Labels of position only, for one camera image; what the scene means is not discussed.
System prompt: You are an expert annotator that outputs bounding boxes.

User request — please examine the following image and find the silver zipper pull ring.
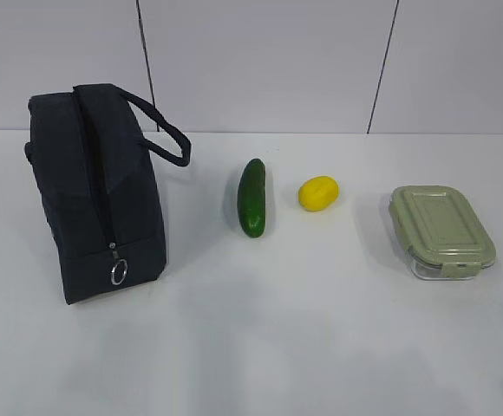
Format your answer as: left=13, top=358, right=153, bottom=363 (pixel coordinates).
left=108, top=242, right=128, bottom=288

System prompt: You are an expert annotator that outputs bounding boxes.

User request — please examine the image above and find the yellow lemon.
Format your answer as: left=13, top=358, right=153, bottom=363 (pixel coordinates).
left=298, top=176, right=339, bottom=211

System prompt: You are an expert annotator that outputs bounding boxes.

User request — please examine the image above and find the glass container with green lid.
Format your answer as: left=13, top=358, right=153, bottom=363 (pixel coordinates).
left=389, top=185, right=497, bottom=281

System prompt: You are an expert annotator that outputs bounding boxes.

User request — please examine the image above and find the green cucumber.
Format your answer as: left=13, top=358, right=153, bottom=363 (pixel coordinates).
left=237, top=159, right=266, bottom=238

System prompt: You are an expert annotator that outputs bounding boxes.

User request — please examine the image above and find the dark navy lunch bag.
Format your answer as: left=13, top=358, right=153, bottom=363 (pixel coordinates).
left=24, top=83, right=192, bottom=304

